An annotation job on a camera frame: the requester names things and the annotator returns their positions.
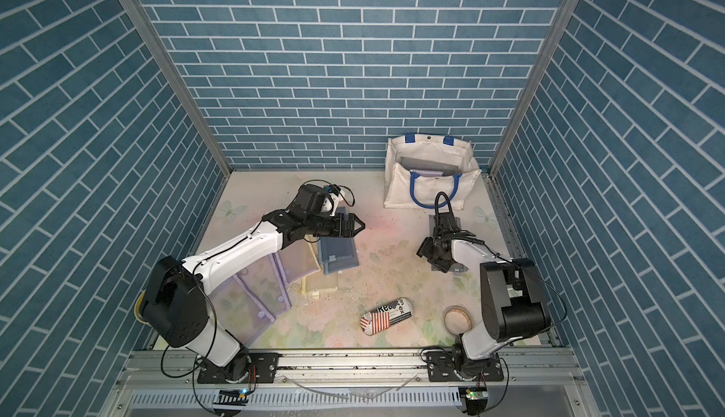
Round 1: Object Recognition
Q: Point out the blue mesh pouch centre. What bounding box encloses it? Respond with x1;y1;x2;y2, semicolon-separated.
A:
317;237;360;275

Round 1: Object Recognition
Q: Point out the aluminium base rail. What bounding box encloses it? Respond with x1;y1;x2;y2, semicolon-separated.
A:
101;347;598;416

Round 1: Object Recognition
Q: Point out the white canvas tote bag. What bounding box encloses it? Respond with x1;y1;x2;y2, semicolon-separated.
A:
383;133;481;209

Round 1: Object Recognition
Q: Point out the purple mesh pouch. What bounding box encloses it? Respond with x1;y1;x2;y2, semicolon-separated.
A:
273;241;320;285
237;254;291;318
211;277;275;346

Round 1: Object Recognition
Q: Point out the cream yellow pouch bottom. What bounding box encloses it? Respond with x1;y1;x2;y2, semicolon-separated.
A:
301;243;339;299

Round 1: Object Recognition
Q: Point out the purple mesh pouch bottom left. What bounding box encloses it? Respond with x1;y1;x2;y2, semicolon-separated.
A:
211;277;275;346

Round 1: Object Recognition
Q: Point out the crushed striped drink can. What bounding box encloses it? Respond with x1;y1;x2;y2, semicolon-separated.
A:
360;297;413;336

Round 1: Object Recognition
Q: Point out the grey mesh pouch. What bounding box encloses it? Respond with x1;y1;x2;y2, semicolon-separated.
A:
400;157;460;177
430;212;462;240

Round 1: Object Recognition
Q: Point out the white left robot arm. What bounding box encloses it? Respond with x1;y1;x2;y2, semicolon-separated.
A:
136;179;366;370

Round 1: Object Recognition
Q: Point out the brown tape roll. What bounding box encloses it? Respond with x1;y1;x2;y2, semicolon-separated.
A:
443;305;473;337

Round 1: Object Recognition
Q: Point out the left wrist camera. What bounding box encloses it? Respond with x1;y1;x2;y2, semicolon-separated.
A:
323;183;356;216

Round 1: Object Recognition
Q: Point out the purple mesh pouch lower left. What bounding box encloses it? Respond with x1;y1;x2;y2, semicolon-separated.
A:
237;254;291;318

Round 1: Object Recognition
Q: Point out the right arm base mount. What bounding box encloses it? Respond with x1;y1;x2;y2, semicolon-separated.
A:
419;347;505;383

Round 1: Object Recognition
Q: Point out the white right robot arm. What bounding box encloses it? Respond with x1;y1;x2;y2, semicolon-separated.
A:
417;212;553;362

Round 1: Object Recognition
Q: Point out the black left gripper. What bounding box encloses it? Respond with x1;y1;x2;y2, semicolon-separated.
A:
304;212;366;237

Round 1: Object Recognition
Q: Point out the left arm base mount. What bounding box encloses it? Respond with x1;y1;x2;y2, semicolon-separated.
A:
197;352;281;385

